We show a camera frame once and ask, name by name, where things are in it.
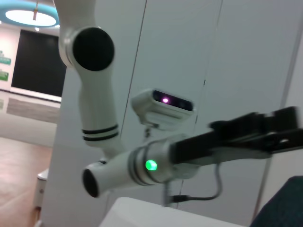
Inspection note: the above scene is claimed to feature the large black wall screen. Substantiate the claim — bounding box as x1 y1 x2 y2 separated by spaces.
11 29 67 97

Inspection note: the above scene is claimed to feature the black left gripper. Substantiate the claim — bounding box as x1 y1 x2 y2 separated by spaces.
170 105 303 165

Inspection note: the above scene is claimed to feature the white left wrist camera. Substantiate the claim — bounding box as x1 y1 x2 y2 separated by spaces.
131 88 196 130

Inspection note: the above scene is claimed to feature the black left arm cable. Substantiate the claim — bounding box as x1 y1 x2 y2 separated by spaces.
163 163 224 207

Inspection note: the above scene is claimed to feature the round teal ceiling lamp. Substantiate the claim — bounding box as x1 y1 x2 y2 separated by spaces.
0 0 60 29

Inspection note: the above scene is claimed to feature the white floor cabinet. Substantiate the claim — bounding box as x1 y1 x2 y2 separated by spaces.
35 167 50 209

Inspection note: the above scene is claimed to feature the dark teal insulated lunch bag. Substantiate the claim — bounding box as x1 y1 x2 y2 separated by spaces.
250 175 303 227

